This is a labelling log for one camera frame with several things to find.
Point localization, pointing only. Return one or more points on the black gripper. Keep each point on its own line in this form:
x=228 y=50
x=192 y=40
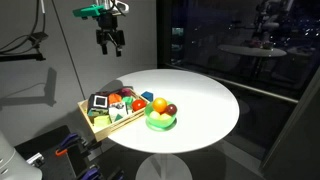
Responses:
x=107 y=21

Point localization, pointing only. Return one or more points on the black plush cube letter D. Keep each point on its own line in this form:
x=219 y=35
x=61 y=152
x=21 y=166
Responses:
x=97 y=102

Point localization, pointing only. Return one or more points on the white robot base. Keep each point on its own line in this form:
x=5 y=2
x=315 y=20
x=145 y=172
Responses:
x=15 y=160

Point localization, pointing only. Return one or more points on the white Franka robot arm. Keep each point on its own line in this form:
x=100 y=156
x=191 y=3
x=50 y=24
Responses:
x=111 y=5

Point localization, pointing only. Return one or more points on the red toy tomato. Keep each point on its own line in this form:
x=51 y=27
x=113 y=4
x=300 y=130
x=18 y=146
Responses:
x=138 y=104

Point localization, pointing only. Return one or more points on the white zebra plush cube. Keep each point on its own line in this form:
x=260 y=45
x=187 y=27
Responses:
x=117 y=111

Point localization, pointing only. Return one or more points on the orange toy fruit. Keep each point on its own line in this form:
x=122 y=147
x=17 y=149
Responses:
x=159 y=104

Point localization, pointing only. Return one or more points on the yellow toy lemon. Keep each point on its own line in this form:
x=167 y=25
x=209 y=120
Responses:
x=154 y=115
x=165 y=117

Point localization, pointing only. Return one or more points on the wooden crate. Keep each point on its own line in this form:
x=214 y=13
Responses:
x=110 y=128

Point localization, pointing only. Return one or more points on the dark red toy plum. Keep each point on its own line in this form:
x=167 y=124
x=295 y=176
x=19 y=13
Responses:
x=171 y=109

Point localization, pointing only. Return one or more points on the magenta block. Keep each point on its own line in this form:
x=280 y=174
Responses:
x=125 y=92

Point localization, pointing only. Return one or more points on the orange block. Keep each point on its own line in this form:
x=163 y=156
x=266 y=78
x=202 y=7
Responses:
x=114 y=98

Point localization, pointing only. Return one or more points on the blue block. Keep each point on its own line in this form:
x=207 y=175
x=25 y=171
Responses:
x=147 y=95

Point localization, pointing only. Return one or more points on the lime green block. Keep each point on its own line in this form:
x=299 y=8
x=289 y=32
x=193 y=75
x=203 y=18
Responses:
x=102 y=120

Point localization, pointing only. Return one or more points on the green plastic bowl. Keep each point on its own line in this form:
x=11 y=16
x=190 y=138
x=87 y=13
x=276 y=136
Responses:
x=160 y=124

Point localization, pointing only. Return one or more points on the purple clamp orange tip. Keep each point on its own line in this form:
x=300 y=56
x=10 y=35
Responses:
x=68 y=141

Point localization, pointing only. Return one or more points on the black mounting plate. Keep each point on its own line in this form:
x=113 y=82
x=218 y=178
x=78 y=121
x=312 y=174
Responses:
x=50 y=163

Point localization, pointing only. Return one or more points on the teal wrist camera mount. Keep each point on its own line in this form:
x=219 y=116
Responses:
x=87 y=11

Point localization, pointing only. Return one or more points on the black camera stand boom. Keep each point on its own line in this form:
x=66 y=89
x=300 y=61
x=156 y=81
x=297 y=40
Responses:
x=20 y=56

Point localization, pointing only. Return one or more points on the window sill rail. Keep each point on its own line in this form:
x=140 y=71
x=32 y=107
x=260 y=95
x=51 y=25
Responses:
x=233 y=83

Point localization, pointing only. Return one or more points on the white table pedestal base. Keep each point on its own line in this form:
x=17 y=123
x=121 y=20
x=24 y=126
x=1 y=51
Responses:
x=163 y=168

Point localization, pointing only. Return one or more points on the silver metal bracket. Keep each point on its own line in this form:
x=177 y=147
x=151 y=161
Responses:
x=36 y=159

